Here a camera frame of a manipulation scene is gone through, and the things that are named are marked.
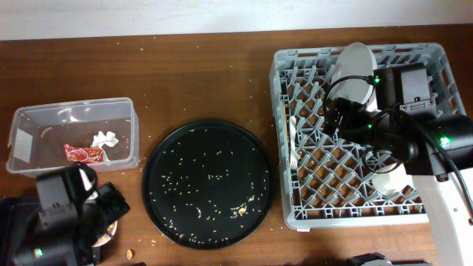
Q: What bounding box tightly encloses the grey dishwasher rack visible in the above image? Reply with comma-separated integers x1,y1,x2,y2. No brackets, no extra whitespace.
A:
269,43,465,231

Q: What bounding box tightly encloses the white bowl with food scraps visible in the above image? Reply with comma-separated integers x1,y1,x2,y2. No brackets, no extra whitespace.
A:
93,221,118,248

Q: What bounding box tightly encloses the grey plate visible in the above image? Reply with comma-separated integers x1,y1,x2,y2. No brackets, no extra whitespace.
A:
329,42,378,112

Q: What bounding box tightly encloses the white tissue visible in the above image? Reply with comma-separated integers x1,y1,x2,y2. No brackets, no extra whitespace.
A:
90,131,119,162

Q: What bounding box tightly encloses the white plastic fork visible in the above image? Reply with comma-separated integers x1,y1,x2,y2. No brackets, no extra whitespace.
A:
289,116,299,171

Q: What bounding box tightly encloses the red snack wrapper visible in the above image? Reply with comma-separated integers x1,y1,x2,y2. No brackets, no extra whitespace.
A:
64,144,104,164

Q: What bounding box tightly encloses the clear plastic bin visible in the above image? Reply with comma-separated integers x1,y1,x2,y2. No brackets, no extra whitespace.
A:
6,98,140,177

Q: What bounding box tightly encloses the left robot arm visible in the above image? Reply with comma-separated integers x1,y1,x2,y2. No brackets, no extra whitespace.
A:
11,162,130,265

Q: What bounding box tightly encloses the wooden chopstick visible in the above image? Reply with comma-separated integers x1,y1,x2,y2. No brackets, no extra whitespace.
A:
282,101,287,123

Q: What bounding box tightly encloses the black rectangular bin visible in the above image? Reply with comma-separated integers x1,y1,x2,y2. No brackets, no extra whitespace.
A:
1,197,38,265

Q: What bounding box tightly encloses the nut shell on table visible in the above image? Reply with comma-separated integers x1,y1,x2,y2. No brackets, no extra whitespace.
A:
126,249,134,259

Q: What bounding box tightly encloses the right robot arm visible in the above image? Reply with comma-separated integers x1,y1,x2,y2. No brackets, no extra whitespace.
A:
322,63,472,265

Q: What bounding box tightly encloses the cream white cup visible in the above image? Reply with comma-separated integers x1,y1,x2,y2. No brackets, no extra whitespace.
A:
372,163,413,196

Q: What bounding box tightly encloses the black round tray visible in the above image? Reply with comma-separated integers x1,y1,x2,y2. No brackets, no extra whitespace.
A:
142,120,276,250

